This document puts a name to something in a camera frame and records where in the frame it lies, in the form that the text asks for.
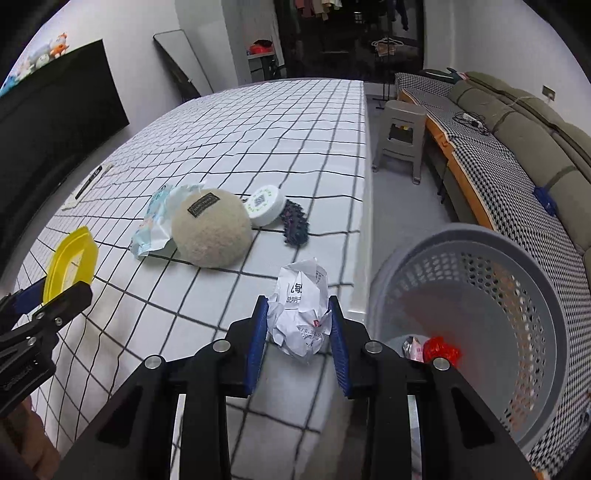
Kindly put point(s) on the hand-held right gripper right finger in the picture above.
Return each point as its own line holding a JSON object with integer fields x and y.
{"x": 339, "y": 350}

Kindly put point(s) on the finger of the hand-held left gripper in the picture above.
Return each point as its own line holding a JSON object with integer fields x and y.
{"x": 27, "y": 295}
{"x": 69, "y": 297}

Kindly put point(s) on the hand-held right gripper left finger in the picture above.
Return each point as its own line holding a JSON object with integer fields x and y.
{"x": 256, "y": 346}

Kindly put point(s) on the yellow plastic dish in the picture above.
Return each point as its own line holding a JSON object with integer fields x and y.
{"x": 69, "y": 258}

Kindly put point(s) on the pink snack packet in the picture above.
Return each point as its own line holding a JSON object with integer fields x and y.
{"x": 415, "y": 350}

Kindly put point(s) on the red plastic bag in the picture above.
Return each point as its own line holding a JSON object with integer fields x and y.
{"x": 441, "y": 348}

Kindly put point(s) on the grey plastic laundry basket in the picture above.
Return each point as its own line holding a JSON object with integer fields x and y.
{"x": 485, "y": 286}

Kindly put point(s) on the person's left forearm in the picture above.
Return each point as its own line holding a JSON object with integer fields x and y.
{"x": 34, "y": 434}

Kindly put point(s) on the blue and white packet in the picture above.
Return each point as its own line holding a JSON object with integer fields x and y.
{"x": 152, "y": 226}

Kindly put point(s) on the black marker pen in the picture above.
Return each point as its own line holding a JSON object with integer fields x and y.
{"x": 88, "y": 183}

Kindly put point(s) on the beige fuzzy ball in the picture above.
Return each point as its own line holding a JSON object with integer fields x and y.
{"x": 210, "y": 228}

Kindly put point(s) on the dark purple spiky toy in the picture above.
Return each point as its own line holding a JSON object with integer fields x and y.
{"x": 295, "y": 224}

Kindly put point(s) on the white round jar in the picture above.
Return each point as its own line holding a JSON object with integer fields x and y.
{"x": 265, "y": 203}

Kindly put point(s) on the black television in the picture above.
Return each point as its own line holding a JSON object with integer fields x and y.
{"x": 55, "y": 129}

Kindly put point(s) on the grey plastic stool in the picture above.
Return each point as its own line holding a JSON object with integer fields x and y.
{"x": 401, "y": 147}

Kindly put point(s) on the blue plush toy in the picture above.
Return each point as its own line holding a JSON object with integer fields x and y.
{"x": 13, "y": 79}

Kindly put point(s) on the white grid tablecloth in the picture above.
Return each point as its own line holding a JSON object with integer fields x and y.
{"x": 258, "y": 120}

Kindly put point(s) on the grey and white plush toy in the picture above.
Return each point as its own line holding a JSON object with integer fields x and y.
{"x": 40, "y": 55}

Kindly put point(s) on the orange and white plush toy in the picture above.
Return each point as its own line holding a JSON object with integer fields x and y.
{"x": 59, "y": 45}

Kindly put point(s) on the small blue object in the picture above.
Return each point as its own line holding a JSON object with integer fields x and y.
{"x": 545, "y": 199}

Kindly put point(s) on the leaning floor mirror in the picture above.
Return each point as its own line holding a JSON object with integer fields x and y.
{"x": 184, "y": 60}

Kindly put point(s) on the grey shelf unit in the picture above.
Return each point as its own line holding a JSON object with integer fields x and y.
{"x": 263, "y": 67}

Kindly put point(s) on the olive green sofa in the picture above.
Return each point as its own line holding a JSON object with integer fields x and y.
{"x": 531, "y": 134}

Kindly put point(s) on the dark cloth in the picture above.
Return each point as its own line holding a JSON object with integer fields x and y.
{"x": 443, "y": 75}

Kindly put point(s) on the red cloth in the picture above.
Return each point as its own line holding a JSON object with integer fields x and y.
{"x": 261, "y": 47}

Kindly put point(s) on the black open wardrobe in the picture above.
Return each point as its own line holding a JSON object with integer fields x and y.
{"x": 332, "y": 50}

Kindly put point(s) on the pink clothes hanger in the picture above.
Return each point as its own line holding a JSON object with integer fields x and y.
{"x": 387, "y": 46}

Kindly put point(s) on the row of hanging clothes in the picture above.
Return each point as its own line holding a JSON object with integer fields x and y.
{"x": 323, "y": 7}

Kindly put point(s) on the orange wooden sofa frame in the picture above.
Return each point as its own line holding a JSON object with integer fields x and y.
{"x": 461, "y": 175}

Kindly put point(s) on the dark wall socket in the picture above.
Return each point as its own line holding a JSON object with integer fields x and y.
{"x": 549, "y": 92}

